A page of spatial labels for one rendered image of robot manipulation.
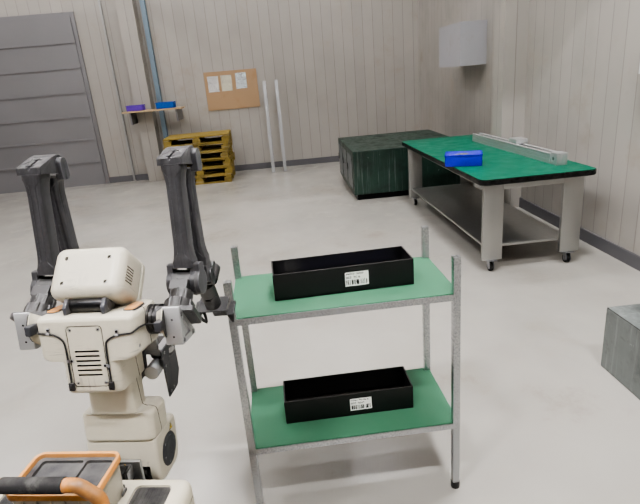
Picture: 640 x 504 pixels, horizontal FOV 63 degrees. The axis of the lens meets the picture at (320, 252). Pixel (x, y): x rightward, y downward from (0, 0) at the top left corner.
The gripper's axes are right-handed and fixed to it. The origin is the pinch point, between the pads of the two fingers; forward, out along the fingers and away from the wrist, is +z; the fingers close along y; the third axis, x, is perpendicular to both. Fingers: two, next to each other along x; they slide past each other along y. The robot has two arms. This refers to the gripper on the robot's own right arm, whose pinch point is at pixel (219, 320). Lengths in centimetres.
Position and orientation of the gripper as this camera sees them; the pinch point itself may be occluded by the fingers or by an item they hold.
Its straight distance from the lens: 191.0
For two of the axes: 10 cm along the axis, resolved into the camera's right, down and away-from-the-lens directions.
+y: -9.9, 0.7, 1.0
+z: 1.2, 7.1, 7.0
